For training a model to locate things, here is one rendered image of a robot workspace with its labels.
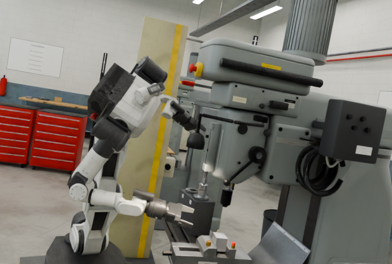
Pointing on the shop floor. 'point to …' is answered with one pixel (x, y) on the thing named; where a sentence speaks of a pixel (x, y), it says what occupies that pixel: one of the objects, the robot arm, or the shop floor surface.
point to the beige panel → (149, 141)
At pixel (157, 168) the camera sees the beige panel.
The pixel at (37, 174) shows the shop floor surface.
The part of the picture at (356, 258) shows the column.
